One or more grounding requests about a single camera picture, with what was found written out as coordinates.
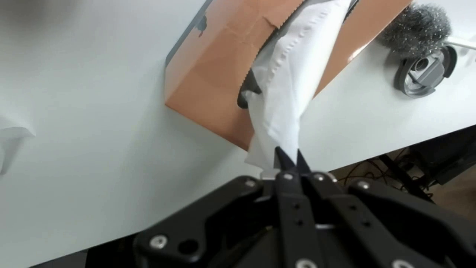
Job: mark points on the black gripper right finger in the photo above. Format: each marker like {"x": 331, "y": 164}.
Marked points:
{"x": 358, "y": 218}

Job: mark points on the brown cardboard tissue box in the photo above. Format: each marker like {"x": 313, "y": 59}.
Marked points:
{"x": 218, "y": 65}

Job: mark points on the white tissue sheet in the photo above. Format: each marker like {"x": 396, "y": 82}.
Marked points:
{"x": 291, "y": 75}

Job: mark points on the grey metal scrubber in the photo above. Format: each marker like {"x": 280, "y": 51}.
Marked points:
{"x": 426, "y": 72}

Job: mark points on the steel wool scrubber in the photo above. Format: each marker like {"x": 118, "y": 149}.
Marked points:
{"x": 416, "y": 29}

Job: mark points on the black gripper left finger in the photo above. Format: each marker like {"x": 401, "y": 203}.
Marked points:
{"x": 292, "y": 218}

